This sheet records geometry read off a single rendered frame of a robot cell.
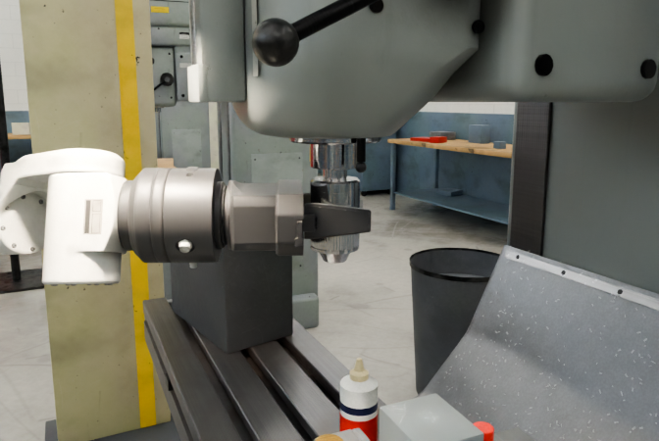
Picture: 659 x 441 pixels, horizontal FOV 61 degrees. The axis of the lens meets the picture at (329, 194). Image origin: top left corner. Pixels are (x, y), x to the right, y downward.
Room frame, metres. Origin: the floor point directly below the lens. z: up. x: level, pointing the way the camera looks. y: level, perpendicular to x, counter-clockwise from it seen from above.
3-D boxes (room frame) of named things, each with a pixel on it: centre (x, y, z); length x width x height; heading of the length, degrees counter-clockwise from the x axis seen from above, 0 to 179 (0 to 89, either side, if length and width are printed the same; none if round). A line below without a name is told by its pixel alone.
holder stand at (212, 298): (0.90, 0.17, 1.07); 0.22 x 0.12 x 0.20; 37
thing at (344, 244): (0.52, -0.01, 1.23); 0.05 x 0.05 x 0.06
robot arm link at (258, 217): (0.51, 0.09, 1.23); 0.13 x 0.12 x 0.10; 4
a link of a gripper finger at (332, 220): (0.49, -0.01, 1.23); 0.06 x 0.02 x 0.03; 94
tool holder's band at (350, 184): (0.52, -0.01, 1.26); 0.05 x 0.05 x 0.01
